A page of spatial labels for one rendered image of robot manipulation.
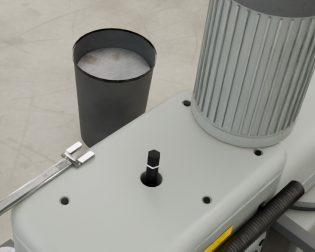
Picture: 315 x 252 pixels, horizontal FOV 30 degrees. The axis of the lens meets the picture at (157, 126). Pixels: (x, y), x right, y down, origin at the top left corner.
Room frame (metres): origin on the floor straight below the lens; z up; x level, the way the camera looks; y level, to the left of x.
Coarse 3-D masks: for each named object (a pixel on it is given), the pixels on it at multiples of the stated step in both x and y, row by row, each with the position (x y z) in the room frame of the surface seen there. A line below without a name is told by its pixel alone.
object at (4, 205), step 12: (72, 156) 0.65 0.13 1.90; (84, 156) 0.66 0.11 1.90; (48, 168) 0.62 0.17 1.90; (60, 168) 0.62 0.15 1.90; (36, 180) 0.59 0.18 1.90; (48, 180) 0.60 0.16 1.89; (12, 192) 0.56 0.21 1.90; (24, 192) 0.56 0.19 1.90; (0, 204) 0.54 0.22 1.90; (12, 204) 0.54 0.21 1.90
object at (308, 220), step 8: (312, 192) 0.93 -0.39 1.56; (304, 200) 0.91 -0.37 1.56; (312, 200) 0.91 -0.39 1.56; (296, 208) 0.90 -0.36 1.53; (304, 208) 0.90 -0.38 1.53; (312, 208) 0.91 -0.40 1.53; (288, 216) 0.88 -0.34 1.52; (296, 216) 0.88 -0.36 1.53; (304, 216) 0.89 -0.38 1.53; (312, 216) 0.89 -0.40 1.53; (304, 224) 0.86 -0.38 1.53; (312, 224) 0.87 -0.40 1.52; (272, 232) 0.86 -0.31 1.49; (312, 232) 0.88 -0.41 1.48; (272, 240) 0.85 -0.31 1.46; (280, 240) 0.84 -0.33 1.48; (288, 240) 0.83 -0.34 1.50; (264, 248) 0.86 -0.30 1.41; (272, 248) 0.85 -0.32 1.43; (280, 248) 0.84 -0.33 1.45; (288, 248) 0.83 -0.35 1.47; (296, 248) 0.82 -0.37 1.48
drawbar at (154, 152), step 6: (150, 150) 0.64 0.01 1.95; (156, 150) 0.64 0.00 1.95; (150, 156) 0.63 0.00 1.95; (156, 156) 0.63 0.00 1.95; (150, 162) 0.62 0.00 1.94; (156, 162) 0.62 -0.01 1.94; (150, 168) 0.62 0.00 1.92; (156, 168) 0.63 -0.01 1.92; (150, 174) 0.62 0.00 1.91; (156, 174) 0.63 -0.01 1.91; (150, 180) 0.62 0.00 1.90; (156, 180) 0.63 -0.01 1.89; (150, 186) 0.62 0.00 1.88
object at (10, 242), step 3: (9, 240) 0.99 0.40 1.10; (3, 243) 0.98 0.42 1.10; (6, 243) 0.98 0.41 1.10; (9, 243) 0.98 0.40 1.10; (12, 243) 0.98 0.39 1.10; (0, 246) 0.97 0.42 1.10; (3, 246) 0.97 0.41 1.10; (6, 246) 0.96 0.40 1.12; (9, 246) 0.97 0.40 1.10; (12, 246) 0.97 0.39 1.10; (0, 249) 0.95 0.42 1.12; (3, 249) 0.95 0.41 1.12; (6, 249) 0.95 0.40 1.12; (9, 249) 0.95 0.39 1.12; (12, 249) 0.95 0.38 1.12
